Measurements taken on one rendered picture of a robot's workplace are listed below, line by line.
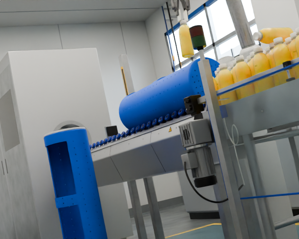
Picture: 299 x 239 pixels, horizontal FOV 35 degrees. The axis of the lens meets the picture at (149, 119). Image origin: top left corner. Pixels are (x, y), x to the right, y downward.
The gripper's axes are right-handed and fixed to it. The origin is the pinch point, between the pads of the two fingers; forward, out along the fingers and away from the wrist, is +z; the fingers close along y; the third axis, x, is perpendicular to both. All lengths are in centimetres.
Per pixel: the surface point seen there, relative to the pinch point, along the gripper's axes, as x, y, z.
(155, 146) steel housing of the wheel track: -52, -1, 64
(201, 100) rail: 13, 5, 54
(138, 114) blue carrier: -64, 3, 40
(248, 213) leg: -9, -30, 113
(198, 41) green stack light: 44, 23, 36
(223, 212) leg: -8, -13, 110
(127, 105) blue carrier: -74, 5, 31
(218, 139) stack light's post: 39, 18, 80
